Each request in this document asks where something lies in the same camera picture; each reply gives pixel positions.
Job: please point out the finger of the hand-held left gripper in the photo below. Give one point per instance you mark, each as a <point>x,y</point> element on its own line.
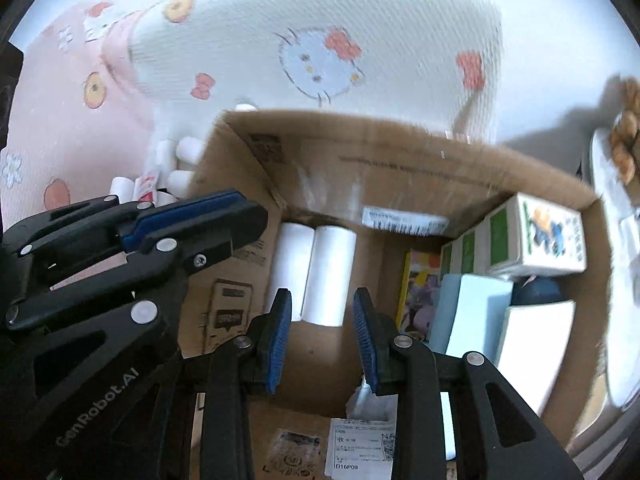
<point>185,217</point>
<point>100,312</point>

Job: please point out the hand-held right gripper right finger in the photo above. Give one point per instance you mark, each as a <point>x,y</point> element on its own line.
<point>365,340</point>

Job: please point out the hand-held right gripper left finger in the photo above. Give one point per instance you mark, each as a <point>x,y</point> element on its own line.
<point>280,340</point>

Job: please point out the pile of white paper rolls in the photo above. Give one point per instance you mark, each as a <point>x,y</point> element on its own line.
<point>172,160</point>

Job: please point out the white paper roll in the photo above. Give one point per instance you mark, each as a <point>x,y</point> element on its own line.
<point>330,275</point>
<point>292,260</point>

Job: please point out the large brown cardboard box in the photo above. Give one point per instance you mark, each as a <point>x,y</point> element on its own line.
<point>350,170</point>

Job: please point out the red white packet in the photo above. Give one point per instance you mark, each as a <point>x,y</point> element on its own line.
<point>146,187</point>

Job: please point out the yellow purple picture book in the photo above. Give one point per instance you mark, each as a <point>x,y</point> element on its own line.
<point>417,290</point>

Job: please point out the light blue box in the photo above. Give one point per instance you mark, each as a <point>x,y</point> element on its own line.
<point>465,310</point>

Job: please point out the white printed paper slip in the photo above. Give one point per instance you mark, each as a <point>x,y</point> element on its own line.
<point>360,445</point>

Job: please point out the pink printed blanket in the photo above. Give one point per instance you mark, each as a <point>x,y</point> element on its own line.
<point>60,125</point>

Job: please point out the plain white box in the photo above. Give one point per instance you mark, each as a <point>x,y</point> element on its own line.
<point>535,350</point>

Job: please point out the dark blue rounded item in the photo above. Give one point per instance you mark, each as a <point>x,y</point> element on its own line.
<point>537,291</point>

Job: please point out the green white drink carton pack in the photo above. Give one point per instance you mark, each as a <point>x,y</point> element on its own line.
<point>525,240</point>

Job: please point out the white cartoon printed quilt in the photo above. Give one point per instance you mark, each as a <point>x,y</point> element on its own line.
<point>400,35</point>

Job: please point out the brown teddy bear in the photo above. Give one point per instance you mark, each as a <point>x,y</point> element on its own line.
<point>627,130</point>

